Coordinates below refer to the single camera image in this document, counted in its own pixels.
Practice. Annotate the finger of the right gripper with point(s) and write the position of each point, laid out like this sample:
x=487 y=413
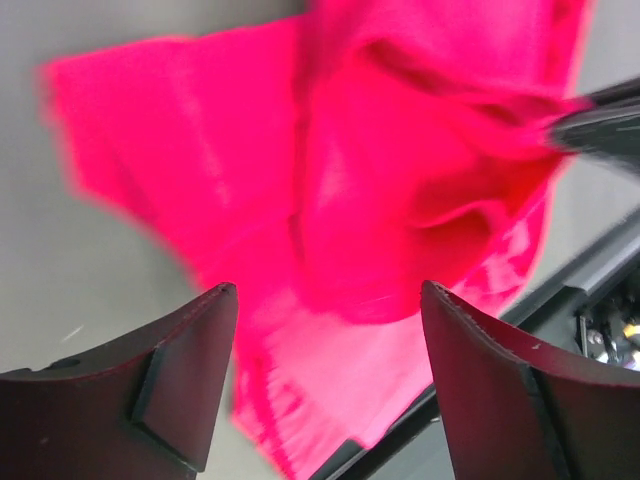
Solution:
x=606 y=130

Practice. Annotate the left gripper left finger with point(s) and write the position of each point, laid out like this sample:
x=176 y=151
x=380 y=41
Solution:
x=141 y=406

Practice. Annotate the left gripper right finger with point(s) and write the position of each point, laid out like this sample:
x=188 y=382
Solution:
x=516 y=407

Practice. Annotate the magenta t shirt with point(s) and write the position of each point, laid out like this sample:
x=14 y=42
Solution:
x=222 y=79

